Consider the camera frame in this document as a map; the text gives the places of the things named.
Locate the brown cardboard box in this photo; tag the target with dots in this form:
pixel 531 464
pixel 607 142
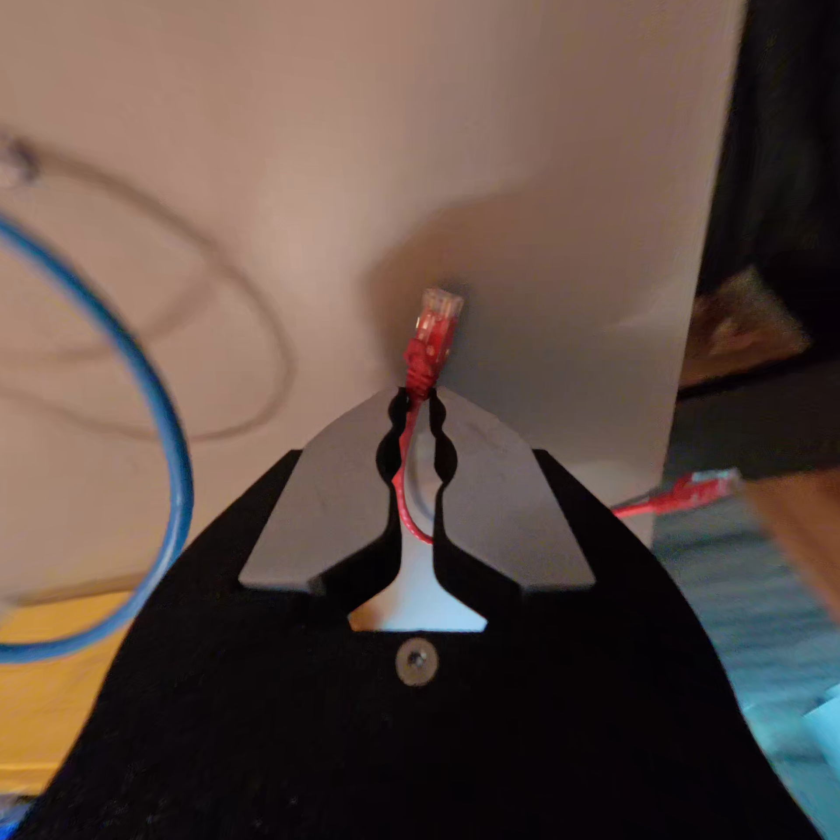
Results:
pixel 741 321

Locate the wooden pillar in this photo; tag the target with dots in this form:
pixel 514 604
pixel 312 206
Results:
pixel 794 538

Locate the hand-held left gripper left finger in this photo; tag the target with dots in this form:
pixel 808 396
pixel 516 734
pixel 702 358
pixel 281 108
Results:
pixel 328 492

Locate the black office chair armrest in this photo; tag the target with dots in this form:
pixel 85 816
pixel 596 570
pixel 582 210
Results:
pixel 754 426

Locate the yellow plastic bin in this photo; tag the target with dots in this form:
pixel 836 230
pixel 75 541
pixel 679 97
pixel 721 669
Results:
pixel 39 709

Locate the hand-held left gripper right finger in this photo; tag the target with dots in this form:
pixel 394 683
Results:
pixel 505 505

